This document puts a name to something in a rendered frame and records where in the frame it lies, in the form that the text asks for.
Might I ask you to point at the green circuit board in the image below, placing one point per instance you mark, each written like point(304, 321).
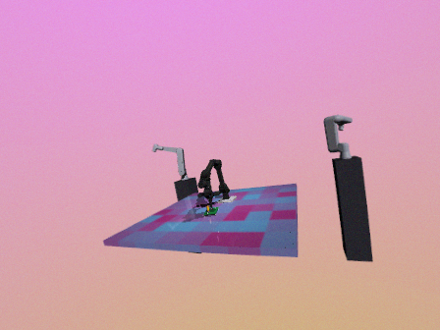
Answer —
point(211, 210)

